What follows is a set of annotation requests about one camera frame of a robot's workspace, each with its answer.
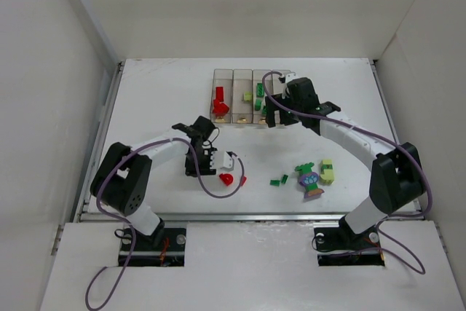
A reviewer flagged red lego brick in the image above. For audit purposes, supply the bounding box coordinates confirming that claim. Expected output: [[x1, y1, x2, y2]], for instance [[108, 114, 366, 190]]
[[213, 86, 229, 117]]

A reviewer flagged green 2x4 lego brick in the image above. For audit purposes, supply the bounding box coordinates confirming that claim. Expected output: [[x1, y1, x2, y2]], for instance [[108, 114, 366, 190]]
[[256, 83, 264, 98]]

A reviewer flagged dark green lego cluster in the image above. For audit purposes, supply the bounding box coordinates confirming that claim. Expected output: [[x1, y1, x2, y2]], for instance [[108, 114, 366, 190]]
[[254, 98, 266, 116]]

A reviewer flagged red round lego piece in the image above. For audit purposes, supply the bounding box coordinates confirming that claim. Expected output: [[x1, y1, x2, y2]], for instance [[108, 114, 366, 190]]
[[218, 173, 234, 186]]

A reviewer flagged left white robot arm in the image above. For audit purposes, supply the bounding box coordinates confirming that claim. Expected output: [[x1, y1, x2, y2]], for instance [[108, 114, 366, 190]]
[[90, 117, 217, 248]]

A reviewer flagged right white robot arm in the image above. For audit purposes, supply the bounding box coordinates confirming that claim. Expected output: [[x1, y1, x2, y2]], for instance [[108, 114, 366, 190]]
[[265, 72, 432, 253]]

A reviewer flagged clear bin for purple legos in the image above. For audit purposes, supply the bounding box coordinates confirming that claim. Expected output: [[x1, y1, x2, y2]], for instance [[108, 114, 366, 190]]
[[271, 71, 296, 127]]

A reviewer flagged clear bin for red legos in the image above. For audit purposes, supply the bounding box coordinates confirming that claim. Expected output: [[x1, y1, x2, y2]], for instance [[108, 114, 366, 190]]
[[210, 68, 233, 124]]

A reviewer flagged clear bin for light green legos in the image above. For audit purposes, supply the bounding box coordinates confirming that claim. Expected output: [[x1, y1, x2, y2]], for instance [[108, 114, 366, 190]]
[[232, 69, 253, 124]]

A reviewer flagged purple green flower lego figure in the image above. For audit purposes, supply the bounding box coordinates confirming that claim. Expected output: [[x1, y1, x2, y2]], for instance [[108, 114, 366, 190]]
[[294, 162, 324, 201]]

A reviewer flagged yellow green lego stack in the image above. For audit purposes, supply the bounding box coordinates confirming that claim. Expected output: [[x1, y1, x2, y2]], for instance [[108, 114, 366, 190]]
[[320, 159, 334, 186]]

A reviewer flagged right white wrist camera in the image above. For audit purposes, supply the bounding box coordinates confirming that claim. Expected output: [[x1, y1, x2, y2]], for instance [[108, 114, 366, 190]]
[[278, 72, 298, 84]]

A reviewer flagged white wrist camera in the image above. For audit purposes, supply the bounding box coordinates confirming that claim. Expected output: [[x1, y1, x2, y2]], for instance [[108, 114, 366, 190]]
[[278, 72, 298, 84], [211, 151, 234, 171]]

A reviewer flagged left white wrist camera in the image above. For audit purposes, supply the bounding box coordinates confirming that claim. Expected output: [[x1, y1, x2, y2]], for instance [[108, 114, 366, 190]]
[[211, 151, 234, 171]]

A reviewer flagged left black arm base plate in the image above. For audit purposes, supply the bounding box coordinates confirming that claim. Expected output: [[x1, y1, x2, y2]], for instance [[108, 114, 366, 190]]
[[128, 227, 186, 267]]

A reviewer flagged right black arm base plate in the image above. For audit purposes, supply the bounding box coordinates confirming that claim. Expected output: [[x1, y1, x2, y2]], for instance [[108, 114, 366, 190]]
[[312, 227, 385, 267]]

